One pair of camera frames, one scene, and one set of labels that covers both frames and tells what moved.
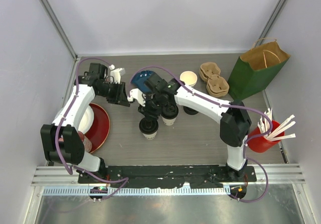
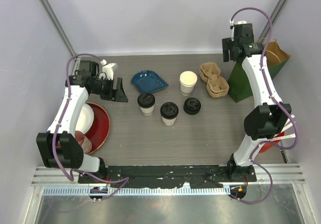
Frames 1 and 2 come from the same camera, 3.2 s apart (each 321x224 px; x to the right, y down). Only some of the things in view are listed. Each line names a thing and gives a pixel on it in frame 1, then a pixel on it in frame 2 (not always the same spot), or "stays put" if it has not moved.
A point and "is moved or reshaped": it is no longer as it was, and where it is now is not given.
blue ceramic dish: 139,79 stays put
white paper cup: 150,136 is moved or reshaped
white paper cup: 169,122 stays put
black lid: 169,110 stays put
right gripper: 148,112 -> 226,44
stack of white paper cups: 189,77 stays put
